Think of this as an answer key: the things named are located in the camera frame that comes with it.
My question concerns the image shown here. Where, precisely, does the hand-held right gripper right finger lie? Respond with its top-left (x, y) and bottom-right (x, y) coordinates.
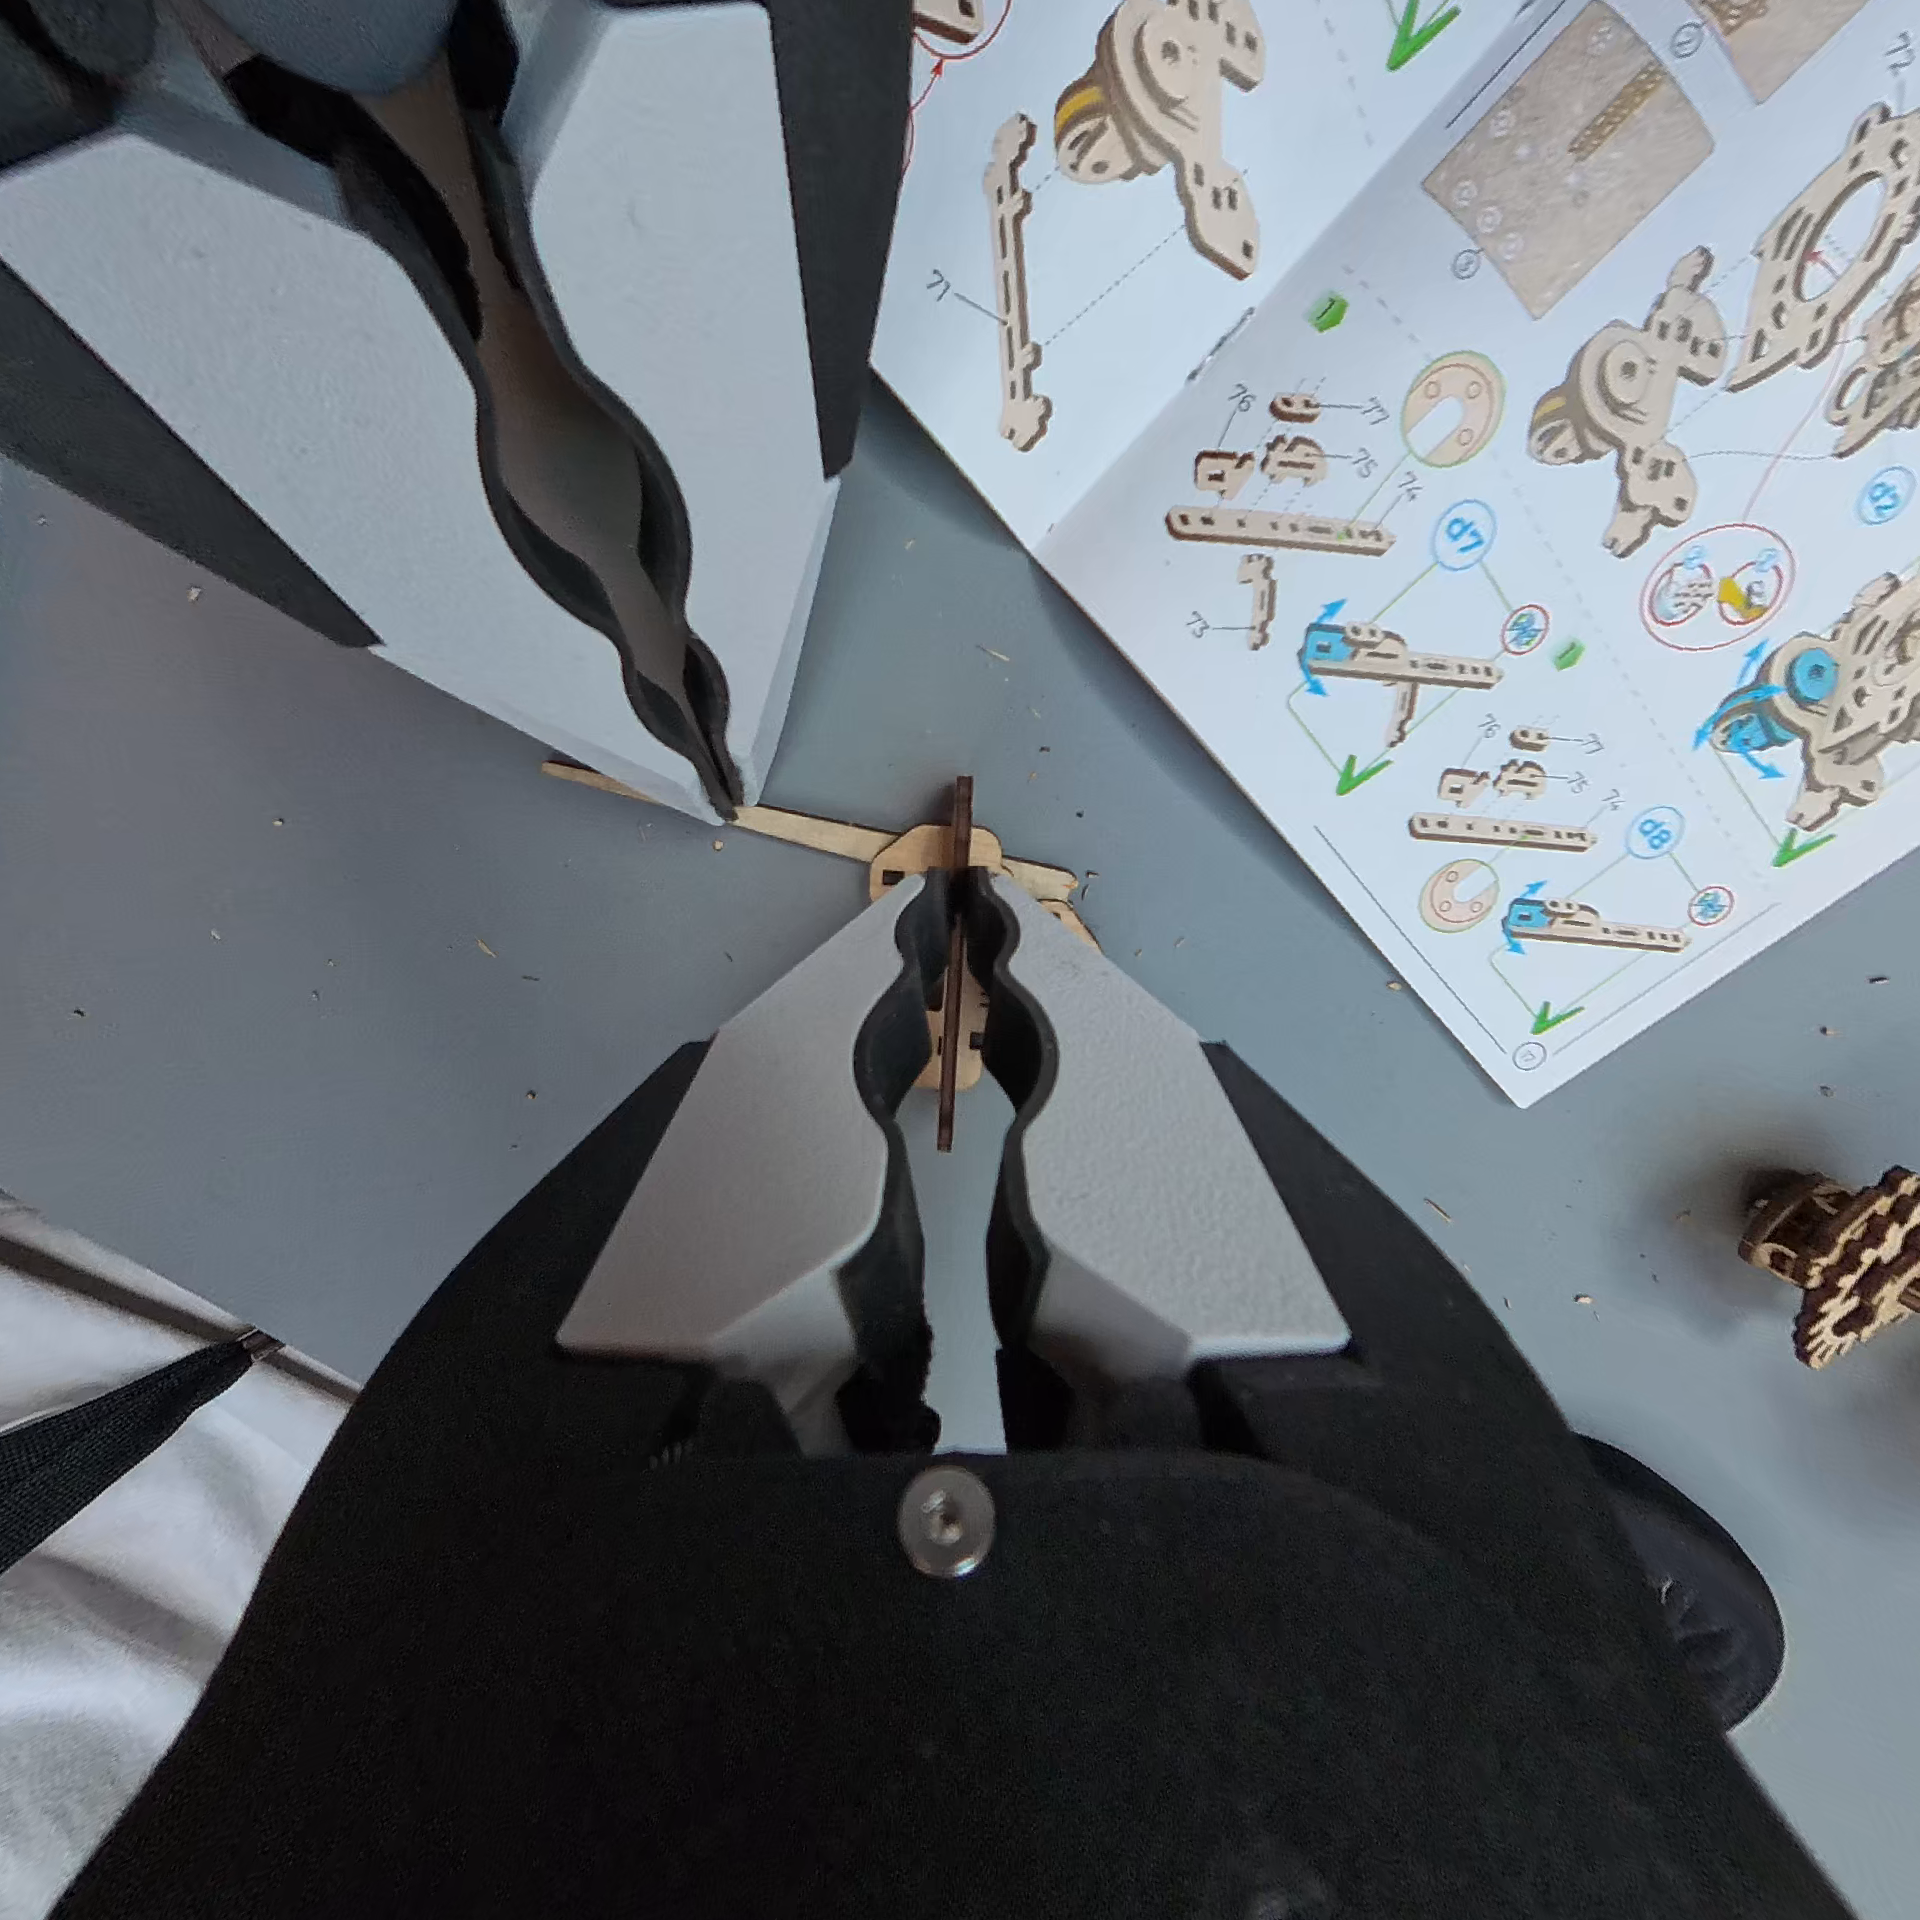
top-left (953, 861), bottom-right (1353, 1455)

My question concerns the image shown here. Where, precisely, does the thin wooden strip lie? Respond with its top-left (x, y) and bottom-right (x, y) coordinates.
top-left (545, 759), bottom-right (906, 867)

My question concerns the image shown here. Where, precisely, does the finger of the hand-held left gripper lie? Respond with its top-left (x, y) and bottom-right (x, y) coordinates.
top-left (0, 88), bottom-right (741, 828)
top-left (451, 0), bottom-right (841, 816)

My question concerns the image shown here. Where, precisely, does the dark thin wooden plate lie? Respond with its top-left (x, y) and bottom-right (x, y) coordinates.
top-left (931, 776), bottom-right (981, 1156)

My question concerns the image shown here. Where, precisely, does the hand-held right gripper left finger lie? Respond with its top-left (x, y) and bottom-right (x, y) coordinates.
top-left (558, 871), bottom-right (963, 1455)

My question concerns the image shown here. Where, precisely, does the model instruction booklet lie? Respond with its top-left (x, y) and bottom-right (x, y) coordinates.
top-left (870, 0), bottom-right (1920, 1114)

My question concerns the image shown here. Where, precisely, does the light wooden model base piece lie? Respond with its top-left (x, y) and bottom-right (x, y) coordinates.
top-left (870, 826), bottom-right (1104, 1097)

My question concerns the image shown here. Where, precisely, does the person's white shirt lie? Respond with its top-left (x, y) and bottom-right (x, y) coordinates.
top-left (0, 1201), bottom-right (361, 1920)

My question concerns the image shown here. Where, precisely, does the black strap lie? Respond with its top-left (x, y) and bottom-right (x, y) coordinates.
top-left (0, 1332), bottom-right (284, 1577)

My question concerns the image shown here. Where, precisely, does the small wooden gear assembly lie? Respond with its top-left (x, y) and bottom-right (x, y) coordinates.
top-left (1738, 1169), bottom-right (1920, 1375)

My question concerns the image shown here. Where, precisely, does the dark cloth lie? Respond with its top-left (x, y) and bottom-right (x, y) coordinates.
top-left (1576, 1431), bottom-right (1790, 1749)

